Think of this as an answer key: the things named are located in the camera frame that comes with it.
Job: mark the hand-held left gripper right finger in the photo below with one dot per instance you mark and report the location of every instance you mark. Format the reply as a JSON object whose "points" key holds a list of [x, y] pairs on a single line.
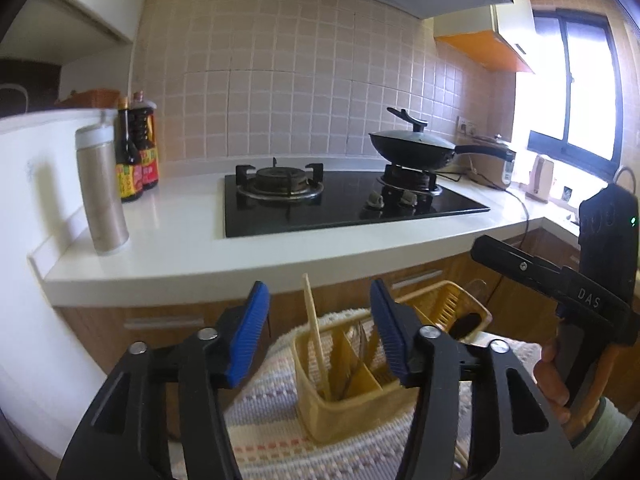
{"points": [[392, 335]]}

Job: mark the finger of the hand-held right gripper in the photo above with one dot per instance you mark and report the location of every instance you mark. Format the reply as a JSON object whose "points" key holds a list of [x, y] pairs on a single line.
{"points": [[515, 262]]}

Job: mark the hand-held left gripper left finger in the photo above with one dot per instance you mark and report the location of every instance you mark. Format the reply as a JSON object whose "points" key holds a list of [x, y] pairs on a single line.
{"points": [[244, 337]]}

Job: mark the metal spoon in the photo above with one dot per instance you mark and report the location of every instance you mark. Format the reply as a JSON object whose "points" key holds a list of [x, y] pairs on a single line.
{"points": [[361, 352]]}

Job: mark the wooden chopstick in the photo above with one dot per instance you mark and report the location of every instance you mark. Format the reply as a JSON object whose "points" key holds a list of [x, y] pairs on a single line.
{"points": [[314, 330]]}

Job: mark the yellow plastic utensil basket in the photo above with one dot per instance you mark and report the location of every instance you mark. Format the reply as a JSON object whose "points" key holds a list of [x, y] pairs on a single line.
{"points": [[340, 420]]}

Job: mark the person's right forearm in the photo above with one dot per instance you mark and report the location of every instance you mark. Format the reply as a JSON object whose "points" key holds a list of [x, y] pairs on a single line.
{"points": [[602, 425]]}

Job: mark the person's right hand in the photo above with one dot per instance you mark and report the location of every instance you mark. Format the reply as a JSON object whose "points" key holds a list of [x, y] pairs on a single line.
{"points": [[549, 377]]}

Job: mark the white electric kettle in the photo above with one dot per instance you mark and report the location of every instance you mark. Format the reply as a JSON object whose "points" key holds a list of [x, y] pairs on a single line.
{"points": [[540, 180]]}

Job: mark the striped woven mat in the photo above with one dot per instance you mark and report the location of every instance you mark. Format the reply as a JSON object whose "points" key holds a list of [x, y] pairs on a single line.
{"points": [[260, 425]]}

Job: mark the rice cooker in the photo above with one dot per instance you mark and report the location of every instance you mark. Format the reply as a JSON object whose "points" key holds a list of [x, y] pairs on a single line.
{"points": [[500, 170]]}

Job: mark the stove knob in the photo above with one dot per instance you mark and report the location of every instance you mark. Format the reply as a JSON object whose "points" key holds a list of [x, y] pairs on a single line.
{"points": [[376, 202], [409, 198]]}

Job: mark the black gas stove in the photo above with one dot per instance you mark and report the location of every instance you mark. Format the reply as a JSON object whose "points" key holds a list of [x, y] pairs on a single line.
{"points": [[350, 212]]}

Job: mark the black wok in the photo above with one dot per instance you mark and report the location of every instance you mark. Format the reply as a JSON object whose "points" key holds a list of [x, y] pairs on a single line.
{"points": [[415, 156]]}

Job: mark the dark-framed window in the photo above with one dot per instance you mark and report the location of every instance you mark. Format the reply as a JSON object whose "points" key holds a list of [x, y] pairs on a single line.
{"points": [[567, 85]]}

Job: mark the steel thermos flask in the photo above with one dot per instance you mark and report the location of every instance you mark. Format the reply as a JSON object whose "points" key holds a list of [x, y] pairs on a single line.
{"points": [[102, 195]]}

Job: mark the large red-label sauce bottle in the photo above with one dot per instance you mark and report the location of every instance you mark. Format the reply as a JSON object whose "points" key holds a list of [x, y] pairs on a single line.
{"points": [[149, 160]]}

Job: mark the slim dark sauce bottle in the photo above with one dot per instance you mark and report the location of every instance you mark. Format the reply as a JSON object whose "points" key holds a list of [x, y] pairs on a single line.
{"points": [[129, 160]]}

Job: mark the white refrigerator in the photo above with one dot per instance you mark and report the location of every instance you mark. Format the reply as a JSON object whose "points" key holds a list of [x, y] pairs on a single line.
{"points": [[40, 260]]}

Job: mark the brown wicker basket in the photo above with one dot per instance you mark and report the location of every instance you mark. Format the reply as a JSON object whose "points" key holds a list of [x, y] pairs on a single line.
{"points": [[95, 97]]}

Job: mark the white overhead cabinet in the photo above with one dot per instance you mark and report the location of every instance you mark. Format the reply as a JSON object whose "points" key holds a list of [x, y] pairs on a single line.
{"points": [[85, 5]]}

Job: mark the wall socket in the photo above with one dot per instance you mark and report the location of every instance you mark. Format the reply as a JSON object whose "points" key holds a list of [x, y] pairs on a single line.
{"points": [[466, 126]]}

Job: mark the orange wall cabinet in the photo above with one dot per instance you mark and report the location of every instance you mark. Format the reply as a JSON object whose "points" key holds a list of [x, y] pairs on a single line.
{"points": [[480, 45]]}

